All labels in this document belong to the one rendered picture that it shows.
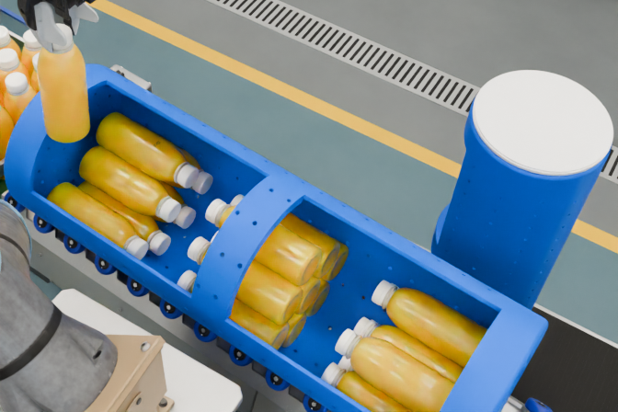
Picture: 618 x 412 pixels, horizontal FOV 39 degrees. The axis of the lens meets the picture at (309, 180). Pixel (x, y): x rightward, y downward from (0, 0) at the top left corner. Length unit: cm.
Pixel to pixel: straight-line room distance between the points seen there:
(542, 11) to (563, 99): 190
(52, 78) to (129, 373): 46
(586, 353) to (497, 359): 136
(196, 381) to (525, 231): 84
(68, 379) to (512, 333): 59
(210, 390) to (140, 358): 20
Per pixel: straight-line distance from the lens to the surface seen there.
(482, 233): 189
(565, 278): 288
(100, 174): 157
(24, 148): 150
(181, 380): 127
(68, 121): 137
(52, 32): 125
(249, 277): 137
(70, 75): 132
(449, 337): 135
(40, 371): 108
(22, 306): 106
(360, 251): 150
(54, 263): 172
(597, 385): 255
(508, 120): 178
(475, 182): 181
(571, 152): 176
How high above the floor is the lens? 229
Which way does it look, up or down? 51 degrees down
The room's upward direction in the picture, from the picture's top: 5 degrees clockwise
